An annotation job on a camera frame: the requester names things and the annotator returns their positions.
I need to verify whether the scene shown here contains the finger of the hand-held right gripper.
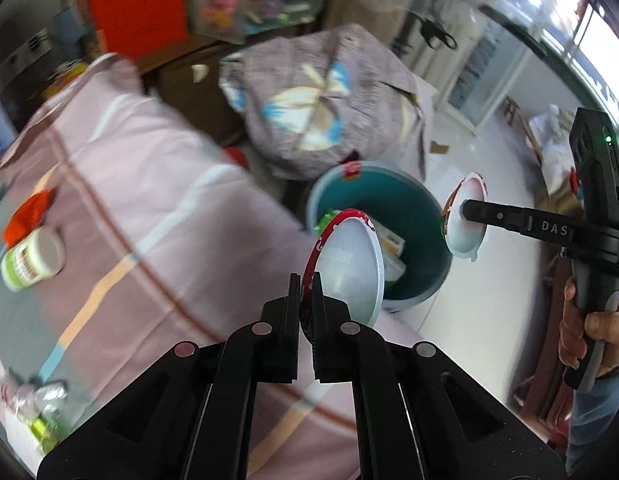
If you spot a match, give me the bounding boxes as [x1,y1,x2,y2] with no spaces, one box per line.
[461,199,533,236]

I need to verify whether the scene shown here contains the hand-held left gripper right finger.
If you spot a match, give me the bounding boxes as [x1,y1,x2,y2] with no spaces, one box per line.
[313,272,567,480]

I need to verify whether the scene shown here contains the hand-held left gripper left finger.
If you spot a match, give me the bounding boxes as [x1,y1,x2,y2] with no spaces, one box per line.
[37,274,301,480]

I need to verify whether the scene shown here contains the white plastic cup red rim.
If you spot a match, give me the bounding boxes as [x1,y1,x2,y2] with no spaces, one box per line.
[300,208,385,346]

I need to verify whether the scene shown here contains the teal plastic bucket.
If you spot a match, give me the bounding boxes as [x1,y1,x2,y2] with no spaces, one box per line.
[306,161,453,313]

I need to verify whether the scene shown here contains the white bottle with green label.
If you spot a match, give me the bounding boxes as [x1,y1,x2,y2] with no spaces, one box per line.
[0,226,65,292]

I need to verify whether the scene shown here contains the green plastic wrapper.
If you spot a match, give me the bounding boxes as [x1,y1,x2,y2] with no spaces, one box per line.
[30,417,65,453]

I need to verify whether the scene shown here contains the small red packet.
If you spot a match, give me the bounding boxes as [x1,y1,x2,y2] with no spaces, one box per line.
[4,187,58,248]

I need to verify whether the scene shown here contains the clear plastic wrapper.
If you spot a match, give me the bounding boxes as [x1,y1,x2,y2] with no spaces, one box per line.
[0,367,70,456]

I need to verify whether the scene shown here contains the person's right forearm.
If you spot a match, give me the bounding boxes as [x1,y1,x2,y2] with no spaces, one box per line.
[564,365,619,476]

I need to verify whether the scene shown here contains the person's right hand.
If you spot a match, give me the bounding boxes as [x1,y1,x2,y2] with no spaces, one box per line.
[559,277,619,378]

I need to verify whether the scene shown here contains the pile of white bags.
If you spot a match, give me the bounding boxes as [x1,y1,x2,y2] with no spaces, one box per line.
[527,104,590,196]

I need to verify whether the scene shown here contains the small wooden stool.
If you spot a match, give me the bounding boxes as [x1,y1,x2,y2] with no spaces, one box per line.
[500,97,523,126]

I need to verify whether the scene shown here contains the brown wooden cabinet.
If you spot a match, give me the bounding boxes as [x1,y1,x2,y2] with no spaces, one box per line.
[134,35,250,148]

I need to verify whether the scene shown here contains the grey butterfly print cloth bundle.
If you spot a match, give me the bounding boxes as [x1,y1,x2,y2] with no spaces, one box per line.
[220,23,430,181]

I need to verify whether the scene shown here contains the clear plastic bag of toys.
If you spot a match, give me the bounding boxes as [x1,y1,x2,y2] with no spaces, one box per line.
[187,0,335,43]

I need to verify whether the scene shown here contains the red gift bag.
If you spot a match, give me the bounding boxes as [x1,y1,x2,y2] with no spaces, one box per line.
[82,0,188,63]

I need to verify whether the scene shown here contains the small blue box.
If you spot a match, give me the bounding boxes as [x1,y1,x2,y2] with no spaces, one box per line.
[52,10,88,48]

